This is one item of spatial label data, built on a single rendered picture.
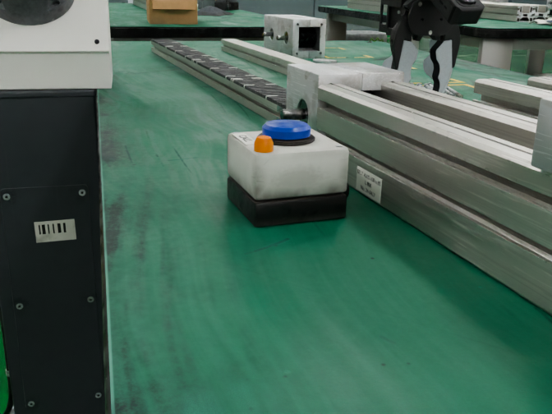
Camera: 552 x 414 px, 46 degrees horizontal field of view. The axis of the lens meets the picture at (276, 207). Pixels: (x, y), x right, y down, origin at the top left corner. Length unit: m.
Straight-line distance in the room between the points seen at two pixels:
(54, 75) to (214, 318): 0.87
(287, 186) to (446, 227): 0.12
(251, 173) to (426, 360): 0.22
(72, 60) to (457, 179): 0.84
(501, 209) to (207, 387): 0.22
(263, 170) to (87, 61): 0.73
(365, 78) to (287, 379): 0.43
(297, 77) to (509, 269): 0.37
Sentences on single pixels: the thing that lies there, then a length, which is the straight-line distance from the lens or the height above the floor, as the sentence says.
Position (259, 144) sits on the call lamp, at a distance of 0.50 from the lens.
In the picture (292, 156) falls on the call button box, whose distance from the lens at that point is 0.51.
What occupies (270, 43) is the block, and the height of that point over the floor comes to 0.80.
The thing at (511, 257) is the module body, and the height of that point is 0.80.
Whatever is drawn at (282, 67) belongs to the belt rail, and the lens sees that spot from 1.40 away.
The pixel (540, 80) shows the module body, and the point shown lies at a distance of 0.81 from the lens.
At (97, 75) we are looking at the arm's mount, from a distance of 1.20.
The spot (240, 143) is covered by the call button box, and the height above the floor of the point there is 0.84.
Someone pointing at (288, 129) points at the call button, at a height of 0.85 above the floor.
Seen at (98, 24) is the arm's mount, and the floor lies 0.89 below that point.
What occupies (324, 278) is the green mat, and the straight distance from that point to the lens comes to 0.43.
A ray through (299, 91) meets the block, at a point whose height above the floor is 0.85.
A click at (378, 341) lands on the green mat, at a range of 0.37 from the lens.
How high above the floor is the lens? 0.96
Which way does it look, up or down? 19 degrees down
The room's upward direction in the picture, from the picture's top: 1 degrees clockwise
